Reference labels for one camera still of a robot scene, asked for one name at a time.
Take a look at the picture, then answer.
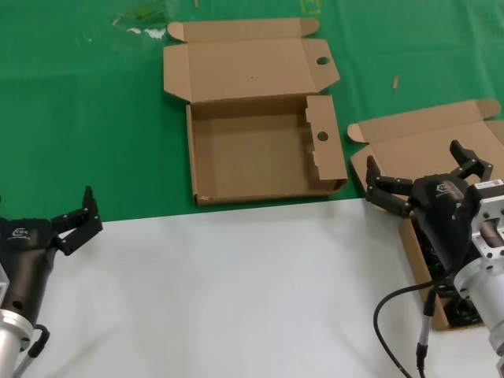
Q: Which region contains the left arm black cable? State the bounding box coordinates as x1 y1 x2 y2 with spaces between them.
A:
7 322 51 378

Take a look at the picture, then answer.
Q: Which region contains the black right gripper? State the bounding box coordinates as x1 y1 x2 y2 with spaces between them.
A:
365 139 493 272

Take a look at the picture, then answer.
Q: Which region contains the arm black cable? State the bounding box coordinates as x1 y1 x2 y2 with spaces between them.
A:
372 275 448 378
7 322 51 378

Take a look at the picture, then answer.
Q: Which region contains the pile of black cables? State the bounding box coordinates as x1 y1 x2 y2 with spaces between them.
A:
413 220 487 327

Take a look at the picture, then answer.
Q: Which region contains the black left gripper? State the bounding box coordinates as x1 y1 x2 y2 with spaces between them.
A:
0 184 104 322

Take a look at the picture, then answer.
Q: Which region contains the cardboard box of black cables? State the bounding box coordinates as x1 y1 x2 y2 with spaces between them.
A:
346 98 504 332

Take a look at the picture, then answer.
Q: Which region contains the green table cloth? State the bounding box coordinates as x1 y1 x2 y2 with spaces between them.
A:
0 0 504 226

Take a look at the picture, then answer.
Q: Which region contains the cardboard box with round holes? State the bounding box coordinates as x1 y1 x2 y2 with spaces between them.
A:
162 17 349 208

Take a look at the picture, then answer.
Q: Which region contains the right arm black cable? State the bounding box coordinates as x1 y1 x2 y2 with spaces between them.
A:
372 275 448 378

